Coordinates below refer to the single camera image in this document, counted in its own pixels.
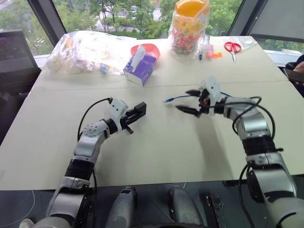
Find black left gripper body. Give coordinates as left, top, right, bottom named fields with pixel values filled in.
left=120, top=113, right=134, bottom=135

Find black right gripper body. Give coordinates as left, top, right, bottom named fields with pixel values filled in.
left=198, top=89, right=212, bottom=115

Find dark smartphone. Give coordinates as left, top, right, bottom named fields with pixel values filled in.
left=282, top=68, right=304, bottom=84

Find purple tissue box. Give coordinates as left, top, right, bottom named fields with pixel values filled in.
left=123, top=44, right=158, bottom=87

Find bystander hand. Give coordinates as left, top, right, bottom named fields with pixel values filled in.
left=293, top=59, right=304, bottom=72

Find clear tube with pink contents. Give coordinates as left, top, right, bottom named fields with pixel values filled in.
left=202, top=35, right=214, bottom=59

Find red plastic bowl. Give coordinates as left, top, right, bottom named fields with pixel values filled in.
left=130, top=43, right=161, bottom=59

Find candy jar with orange lid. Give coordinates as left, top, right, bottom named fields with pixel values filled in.
left=169, top=0, right=211, bottom=61

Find clear plastic wrapper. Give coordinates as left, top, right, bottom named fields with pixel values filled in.
left=237, top=36, right=259, bottom=52

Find clear plastic bag of snacks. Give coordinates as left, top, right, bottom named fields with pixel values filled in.
left=46, top=30, right=130, bottom=76

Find grey rounded shape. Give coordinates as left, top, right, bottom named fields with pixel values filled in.
left=167, top=186, right=203, bottom=228
left=111, top=186, right=139, bottom=228

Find dark window pillar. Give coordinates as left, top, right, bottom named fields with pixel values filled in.
left=227, top=0, right=262, bottom=37
left=27, top=0, right=67, bottom=46

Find grey roller blind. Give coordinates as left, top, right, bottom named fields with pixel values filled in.
left=250, top=0, right=304, bottom=37

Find dark chair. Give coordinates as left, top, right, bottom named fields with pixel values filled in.
left=0, top=71, right=32, bottom=146

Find silver robot body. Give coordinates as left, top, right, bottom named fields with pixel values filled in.
left=19, top=215, right=72, bottom=228

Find dark monitor screen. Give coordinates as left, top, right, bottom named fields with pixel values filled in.
left=0, top=29, right=42, bottom=75

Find blue Ethernet cable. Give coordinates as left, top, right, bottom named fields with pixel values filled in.
left=163, top=91, right=233, bottom=104

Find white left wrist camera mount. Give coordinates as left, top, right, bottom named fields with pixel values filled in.
left=109, top=98, right=129, bottom=122

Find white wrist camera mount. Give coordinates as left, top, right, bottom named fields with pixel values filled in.
left=200, top=76, right=222, bottom=107
left=109, top=98, right=129, bottom=122

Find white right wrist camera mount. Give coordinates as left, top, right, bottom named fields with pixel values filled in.
left=200, top=76, right=222, bottom=107

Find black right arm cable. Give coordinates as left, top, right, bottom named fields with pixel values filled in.
left=209, top=96, right=285, bottom=228

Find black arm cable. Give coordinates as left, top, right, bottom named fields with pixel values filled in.
left=77, top=96, right=114, bottom=228
left=209, top=96, right=285, bottom=228

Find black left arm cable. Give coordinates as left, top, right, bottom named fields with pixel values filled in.
left=77, top=96, right=114, bottom=228

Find red handled scissors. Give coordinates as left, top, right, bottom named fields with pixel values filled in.
left=224, top=41, right=242, bottom=63

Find black metal bracket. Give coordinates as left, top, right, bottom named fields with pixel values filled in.
left=205, top=194, right=224, bottom=228

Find thin white wire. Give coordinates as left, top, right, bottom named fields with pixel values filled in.
left=0, top=189, right=37, bottom=228

